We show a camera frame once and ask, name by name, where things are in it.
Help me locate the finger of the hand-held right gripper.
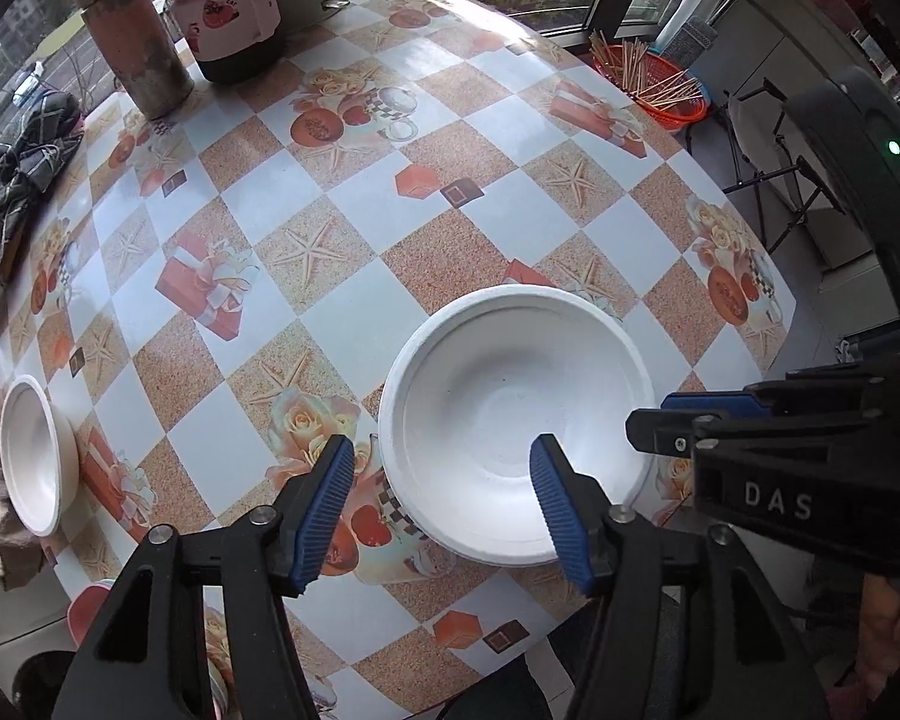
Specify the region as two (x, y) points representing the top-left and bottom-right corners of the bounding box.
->
(660, 376), (880, 421)
(625, 406), (722, 460)

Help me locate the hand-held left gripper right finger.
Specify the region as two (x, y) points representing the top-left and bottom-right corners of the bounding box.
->
(529, 433), (830, 720)

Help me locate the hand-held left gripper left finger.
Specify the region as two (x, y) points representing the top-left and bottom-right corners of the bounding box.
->
(51, 433), (356, 720)

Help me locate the white disposable bowl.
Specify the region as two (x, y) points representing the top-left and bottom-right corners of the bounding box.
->
(379, 285), (657, 567)
(0, 375), (81, 539)

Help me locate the pink square plate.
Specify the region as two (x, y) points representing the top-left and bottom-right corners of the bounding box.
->
(67, 577), (115, 650)

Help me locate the person's right forearm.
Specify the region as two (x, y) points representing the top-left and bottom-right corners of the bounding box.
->
(859, 574), (900, 700)

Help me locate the folding chair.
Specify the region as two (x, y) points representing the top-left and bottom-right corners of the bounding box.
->
(682, 79), (845, 256)

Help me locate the checkered printed tablecloth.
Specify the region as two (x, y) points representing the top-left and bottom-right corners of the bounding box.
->
(0, 0), (800, 720)

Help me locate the orange plastic basket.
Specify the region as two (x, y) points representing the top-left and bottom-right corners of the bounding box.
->
(591, 45), (710, 125)

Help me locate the white washing machine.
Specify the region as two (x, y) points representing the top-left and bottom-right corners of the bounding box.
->
(0, 577), (77, 720)

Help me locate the bundle of bamboo skewers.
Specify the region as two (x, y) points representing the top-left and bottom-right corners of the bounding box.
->
(589, 30), (702, 110)

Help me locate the dark plaid cloth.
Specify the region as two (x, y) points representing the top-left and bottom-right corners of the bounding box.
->
(0, 90), (85, 302)

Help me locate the pink strawberry print mug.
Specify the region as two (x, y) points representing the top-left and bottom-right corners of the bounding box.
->
(163, 0), (286, 86)

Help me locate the pink worn thermos bottle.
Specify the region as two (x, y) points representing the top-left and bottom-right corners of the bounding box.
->
(67, 0), (194, 121)

